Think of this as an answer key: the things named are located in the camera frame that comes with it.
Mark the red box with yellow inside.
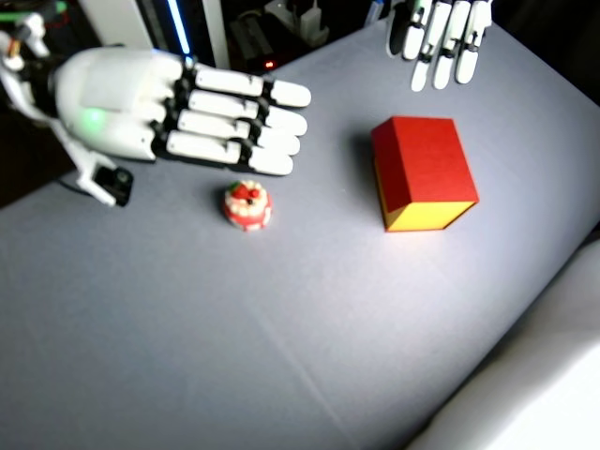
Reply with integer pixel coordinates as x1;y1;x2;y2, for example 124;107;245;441
370;115;481;233

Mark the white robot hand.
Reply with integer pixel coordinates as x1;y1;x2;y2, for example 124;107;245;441
386;0;493;93
53;45;313;178

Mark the toy strawberry cream cake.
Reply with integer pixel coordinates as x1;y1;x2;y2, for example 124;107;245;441
222;180;274;233

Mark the white column with blue light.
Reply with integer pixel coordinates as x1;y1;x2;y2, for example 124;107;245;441
77;0;219;69

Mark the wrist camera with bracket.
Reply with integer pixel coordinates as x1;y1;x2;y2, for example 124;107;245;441
60;126;135;208

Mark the grey table cloth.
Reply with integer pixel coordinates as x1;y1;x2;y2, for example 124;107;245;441
0;18;600;450

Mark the black device with red light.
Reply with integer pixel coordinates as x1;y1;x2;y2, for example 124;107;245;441
229;8;301;77

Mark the white plastic holder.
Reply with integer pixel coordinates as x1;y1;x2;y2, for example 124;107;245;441
264;0;332;46

